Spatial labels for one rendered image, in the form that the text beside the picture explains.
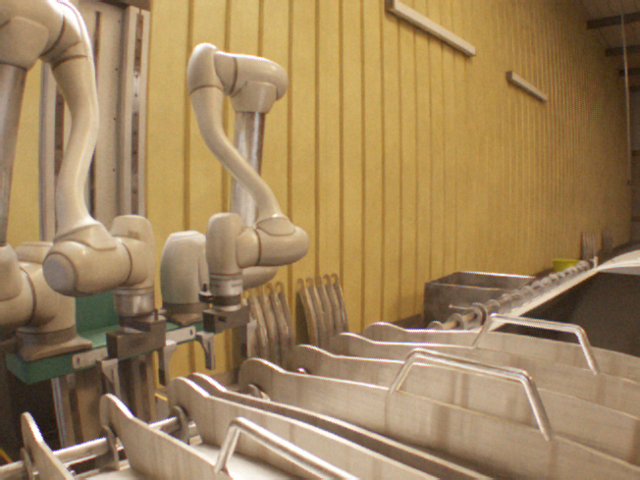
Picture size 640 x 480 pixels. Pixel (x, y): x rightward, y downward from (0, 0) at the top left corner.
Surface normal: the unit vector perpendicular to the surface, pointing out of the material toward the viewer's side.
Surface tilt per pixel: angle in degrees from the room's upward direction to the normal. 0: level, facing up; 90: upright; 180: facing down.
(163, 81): 90
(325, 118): 90
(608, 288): 107
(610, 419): 90
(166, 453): 90
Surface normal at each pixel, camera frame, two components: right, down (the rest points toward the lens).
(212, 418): -0.70, 0.05
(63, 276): -0.20, 0.19
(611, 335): -0.51, 0.09
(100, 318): 0.82, 0.04
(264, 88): 0.54, 0.32
